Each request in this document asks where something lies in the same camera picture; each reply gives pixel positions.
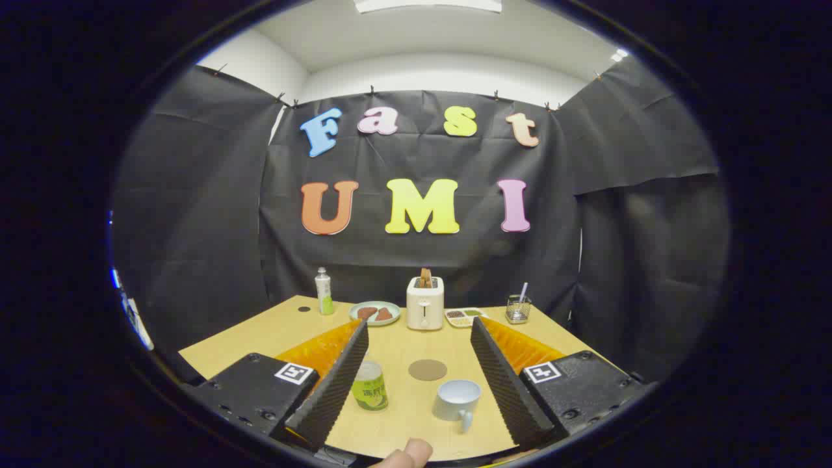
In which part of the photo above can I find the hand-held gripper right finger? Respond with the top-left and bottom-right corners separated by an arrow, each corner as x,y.
469,317 -> 647,451

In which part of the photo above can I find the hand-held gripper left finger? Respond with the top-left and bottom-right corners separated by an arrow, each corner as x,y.
182,318 -> 370,452

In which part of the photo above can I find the green label juice bottle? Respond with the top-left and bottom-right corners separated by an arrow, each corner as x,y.
352,354 -> 389,411

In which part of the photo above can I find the white cup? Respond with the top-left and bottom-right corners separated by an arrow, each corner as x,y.
432,380 -> 482,434

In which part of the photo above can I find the round brown coaster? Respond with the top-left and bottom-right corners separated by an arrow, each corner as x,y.
408,359 -> 448,382

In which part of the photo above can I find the small white green bottle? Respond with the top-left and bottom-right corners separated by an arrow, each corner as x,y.
315,267 -> 335,316

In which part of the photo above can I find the wooden table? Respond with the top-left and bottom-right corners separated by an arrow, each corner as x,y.
179,296 -> 608,462

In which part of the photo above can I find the white divided snack tray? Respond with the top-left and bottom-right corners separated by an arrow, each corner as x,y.
445,307 -> 488,328

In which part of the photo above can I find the pale green plate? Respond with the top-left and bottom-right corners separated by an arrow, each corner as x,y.
349,301 -> 402,326

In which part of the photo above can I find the cream toaster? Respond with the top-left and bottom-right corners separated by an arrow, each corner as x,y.
406,276 -> 445,331

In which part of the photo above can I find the black backdrop cloth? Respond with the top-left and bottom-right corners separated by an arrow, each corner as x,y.
110,62 -> 732,384

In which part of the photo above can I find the long ceiling light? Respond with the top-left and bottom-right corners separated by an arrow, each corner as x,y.
354,0 -> 503,14

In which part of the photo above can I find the wire mesh holder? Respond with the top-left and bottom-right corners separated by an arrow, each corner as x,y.
506,294 -> 532,324

